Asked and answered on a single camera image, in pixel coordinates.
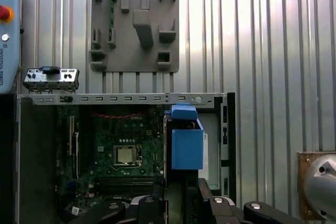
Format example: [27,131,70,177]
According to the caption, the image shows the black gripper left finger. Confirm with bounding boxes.
[68,175,186,224]

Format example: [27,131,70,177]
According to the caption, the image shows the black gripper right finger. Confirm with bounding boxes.
[185,175,303,224]

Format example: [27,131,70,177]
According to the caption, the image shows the hard disk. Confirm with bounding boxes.
[162,102,205,190]

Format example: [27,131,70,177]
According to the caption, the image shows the black RAM slot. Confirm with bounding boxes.
[97,177,155,185]
[97,184,155,195]

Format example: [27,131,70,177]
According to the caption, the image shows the silver CPU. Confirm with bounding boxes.
[117,147,137,164]

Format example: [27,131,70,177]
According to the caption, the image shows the CPU socket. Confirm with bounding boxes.
[111,144,144,171]

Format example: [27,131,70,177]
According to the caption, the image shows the green motherboard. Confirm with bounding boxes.
[54,104,167,214]

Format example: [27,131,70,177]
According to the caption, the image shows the black open PC case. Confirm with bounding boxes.
[0,91,237,224]

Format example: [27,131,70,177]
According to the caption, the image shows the grey parts rack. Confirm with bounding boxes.
[89,0,181,73]

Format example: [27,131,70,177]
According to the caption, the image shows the green RAM stick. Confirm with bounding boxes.
[108,0,116,30]

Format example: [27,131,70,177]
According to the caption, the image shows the pale blue teach pendant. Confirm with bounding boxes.
[0,0,22,95]

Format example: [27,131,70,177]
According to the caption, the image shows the metal expansion slot bracket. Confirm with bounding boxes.
[23,66,80,95]

